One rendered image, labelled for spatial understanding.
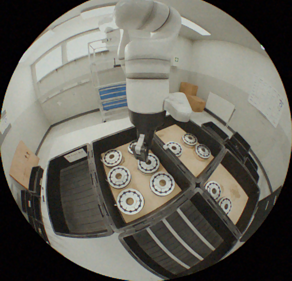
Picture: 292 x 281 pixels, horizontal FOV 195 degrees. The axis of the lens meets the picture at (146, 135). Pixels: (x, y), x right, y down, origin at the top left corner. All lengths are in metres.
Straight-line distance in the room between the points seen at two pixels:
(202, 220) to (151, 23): 0.56
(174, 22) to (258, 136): 3.11
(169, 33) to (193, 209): 0.50
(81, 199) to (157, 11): 0.58
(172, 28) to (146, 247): 0.56
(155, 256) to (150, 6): 0.60
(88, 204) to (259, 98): 3.33
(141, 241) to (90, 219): 0.22
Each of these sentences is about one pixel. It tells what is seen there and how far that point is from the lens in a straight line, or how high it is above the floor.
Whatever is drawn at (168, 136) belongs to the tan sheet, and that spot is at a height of 0.83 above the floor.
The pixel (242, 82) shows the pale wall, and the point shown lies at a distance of 3.14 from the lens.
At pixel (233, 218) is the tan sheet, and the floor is 0.83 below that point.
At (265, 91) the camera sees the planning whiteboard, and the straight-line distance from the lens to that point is 3.07.
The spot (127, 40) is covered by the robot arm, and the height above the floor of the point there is 1.35.
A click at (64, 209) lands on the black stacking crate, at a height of 0.83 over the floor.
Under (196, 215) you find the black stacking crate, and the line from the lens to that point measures 0.44.
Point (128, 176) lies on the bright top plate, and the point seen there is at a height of 0.86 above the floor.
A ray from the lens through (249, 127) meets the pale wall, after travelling 3.12.
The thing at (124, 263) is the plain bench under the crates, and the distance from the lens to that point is 0.66.
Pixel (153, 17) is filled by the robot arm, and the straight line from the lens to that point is 0.15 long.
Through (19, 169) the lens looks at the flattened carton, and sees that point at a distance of 2.92.
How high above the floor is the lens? 1.21
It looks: 44 degrees down
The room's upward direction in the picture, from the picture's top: straight up
